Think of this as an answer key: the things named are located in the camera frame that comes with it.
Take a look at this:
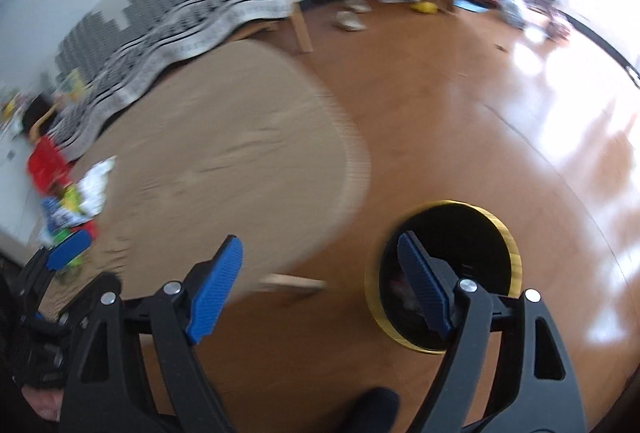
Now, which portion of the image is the black gold trash bin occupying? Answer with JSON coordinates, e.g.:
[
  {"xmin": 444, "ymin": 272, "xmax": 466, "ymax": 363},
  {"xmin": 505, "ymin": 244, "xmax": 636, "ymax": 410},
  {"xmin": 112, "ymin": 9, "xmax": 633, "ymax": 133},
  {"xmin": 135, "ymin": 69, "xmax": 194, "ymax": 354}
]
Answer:
[{"xmin": 364, "ymin": 200, "xmax": 523, "ymax": 355}]

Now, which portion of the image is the blue white top wrapper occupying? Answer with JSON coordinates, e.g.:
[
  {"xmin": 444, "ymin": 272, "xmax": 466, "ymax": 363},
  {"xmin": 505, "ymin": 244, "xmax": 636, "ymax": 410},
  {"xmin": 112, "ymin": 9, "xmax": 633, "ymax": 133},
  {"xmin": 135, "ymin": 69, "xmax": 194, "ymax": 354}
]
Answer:
[{"xmin": 40, "ymin": 197, "xmax": 84, "ymax": 245}]

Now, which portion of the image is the yellow green snack bag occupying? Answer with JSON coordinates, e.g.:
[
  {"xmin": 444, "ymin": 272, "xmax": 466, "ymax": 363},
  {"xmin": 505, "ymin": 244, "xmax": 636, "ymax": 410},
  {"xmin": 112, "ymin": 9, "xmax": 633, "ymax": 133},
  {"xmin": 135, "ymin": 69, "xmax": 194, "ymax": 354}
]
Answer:
[{"xmin": 61, "ymin": 184, "xmax": 82, "ymax": 214}]

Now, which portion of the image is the wooden table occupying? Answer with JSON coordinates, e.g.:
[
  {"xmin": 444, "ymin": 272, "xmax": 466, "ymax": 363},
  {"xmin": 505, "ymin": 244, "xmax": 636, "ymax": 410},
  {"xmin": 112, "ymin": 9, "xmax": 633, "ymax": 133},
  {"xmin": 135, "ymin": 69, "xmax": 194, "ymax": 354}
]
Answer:
[{"xmin": 37, "ymin": 37, "xmax": 372, "ymax": 314}]

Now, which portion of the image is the person's left hand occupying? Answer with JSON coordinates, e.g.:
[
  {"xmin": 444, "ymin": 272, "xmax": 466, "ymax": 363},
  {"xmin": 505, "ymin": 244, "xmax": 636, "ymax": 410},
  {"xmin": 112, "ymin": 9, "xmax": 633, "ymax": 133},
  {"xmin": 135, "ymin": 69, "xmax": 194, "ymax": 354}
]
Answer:
[{"xmin": 22, "ymin": 385, "xmax": 64, "ymax": 422}]

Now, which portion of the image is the yellow toy on floor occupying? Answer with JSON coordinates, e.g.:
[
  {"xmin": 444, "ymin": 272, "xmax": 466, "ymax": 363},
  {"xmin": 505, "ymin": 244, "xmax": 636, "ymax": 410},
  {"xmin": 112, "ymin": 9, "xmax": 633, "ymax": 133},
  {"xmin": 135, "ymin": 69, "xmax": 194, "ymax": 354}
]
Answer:
[{"xmin": 411, "ymin": 2, "xmax": 438, "ymax": 15}]

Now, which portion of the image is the black white striped sofa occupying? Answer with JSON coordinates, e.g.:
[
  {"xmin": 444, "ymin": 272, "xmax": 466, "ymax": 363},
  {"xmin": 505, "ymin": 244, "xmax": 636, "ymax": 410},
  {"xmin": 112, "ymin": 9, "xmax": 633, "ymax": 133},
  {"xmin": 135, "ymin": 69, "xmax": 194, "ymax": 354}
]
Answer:
[{"xmin": 40, "ymin": 0, "xmax": 312, "ymax": 161}]

